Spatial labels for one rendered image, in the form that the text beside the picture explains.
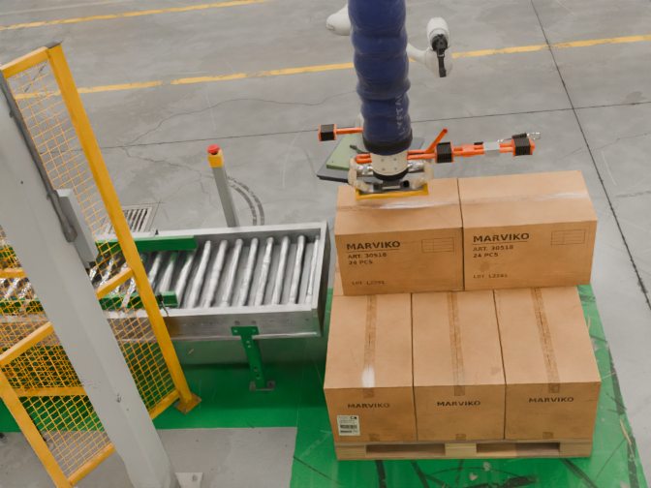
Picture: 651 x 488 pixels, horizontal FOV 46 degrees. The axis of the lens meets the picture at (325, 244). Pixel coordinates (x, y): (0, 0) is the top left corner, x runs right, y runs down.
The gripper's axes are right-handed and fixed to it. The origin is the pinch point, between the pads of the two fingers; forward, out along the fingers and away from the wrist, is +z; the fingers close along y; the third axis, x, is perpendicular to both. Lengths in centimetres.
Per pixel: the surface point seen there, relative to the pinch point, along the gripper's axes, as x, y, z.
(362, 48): 33, -25, 31
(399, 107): 20.4, 5.0, 29.2
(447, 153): 0.8, 32.0, 26.3
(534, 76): -91, 158, -272
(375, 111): 30.8, 4.6, 31.3
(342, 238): 52, 66, 40
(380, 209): 34, 64, 23
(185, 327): 137, 108, 52
